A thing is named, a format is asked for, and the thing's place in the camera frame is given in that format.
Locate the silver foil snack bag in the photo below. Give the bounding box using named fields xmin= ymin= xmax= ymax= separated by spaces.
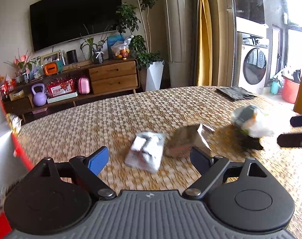
xmin=165 ymin=123 xmax=215 ymax=158

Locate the white tissue pack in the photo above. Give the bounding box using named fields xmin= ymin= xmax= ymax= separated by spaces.
xmin=230 ymin=105 xmax=284 ymax=138

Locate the white printed plastic pouch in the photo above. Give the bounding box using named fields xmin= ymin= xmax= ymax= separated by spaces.
xmin=125 ymin=132 xmax=166 ymax=173

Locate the red bucket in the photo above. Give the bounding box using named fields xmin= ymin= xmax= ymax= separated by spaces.
xmin=282 ymin=78 xmax=300 ymax=104

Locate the teal spray bottle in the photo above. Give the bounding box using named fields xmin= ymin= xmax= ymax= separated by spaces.
xmin=270 ymin=78 xmax=281 ymax=95

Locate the dark cloth on table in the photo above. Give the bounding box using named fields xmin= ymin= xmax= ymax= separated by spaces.
xmin=216 ymin=86 xmax=257 ymax=101

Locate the pink small case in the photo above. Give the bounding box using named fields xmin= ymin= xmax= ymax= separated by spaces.
xmin=78 ymin=76 xmax=90 ymax=94

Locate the white washing machine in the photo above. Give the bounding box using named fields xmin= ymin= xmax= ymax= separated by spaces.
xmin=234 ymin=32 xmax=269 ymax=94

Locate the wooden tv cabinet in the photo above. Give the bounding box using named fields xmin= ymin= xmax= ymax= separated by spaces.
xmin=0 ymin=58 xmax=140 ymax=119

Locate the red gift package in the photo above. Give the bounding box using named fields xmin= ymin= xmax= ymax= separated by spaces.
xmin=46 ymin=78 xmax=75 ymax=98

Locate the purple kettlebell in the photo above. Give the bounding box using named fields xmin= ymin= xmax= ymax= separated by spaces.
xmin=31 ymin=83 xmax=47 ymax=106

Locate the red white cardboard box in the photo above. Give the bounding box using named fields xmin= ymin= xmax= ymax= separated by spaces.
xmin=0 ymin=96 xmax=28 ymax=238

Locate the black cylindrical speaker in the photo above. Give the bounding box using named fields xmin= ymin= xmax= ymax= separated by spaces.
xmin=66 ymin=50 xmax=78 ymax=64

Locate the potted orchid leaves vase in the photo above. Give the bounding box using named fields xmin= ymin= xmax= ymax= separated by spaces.
xmin=80 ymin=24 xmax=110 ymax=61

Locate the fruit in plastic bag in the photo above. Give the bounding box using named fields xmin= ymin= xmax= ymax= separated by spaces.
xmin=111 ymin=36 xmax=134 ymax=60

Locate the yellow curtain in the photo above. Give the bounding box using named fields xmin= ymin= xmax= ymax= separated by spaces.
xmin=197 ymin=0 xmax=212 ymax=86

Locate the pink flower plant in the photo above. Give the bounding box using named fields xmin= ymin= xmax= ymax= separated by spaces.
xmin=4 ymin=51 xmax=37 ymax=84

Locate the white planter with green plant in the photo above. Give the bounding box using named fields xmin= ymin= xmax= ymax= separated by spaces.
xmin=115 ymin=0 xmax=165 ymax=91

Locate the white floor air conditioner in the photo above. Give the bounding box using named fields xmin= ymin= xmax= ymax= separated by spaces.
xmin=165 ymin=0 xmax=193 ymax=87

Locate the photo frame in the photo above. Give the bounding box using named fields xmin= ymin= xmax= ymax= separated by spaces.
xmin=40 ymin=51 xmax=59 ymax=65

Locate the black wall television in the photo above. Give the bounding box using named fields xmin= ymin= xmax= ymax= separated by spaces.
xmin=30 ymin=0 xmax=122 ymax=52

